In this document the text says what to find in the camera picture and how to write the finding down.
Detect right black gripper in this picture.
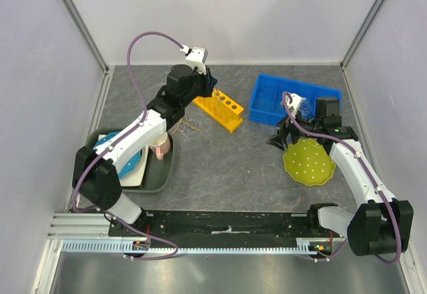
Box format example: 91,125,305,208
266,107,322,152

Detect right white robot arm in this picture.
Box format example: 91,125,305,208
268,92,414,264

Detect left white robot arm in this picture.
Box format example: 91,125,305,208
72,63,217,236

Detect yellow test tube rack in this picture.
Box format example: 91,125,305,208
193,88,244,133

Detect blue plastic bin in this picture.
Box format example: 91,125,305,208
249,74,342,126

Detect clear glass beaker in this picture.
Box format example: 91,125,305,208
299,97,315,119

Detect green dotted plate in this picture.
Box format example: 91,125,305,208
283,139,336,187

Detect metal crucible tongs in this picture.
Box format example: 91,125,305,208
177,116,199,133

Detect pink small cup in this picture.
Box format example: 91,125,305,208
148,132,171,160

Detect dark green tray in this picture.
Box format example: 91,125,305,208
77,128,177,194

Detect blue dotted plate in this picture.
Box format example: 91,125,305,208
94,131,142,179

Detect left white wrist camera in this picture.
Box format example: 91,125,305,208
181,45,208,75

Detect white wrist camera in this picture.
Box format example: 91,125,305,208
181,45,208,75
283,92,302,117

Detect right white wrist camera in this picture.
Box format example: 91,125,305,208
283,92,302,117

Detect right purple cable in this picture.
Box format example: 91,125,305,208
282,91,401,265

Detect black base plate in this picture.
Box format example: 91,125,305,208
108,209,344,248

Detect slotted cable duct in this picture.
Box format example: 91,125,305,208
61,239,317,255

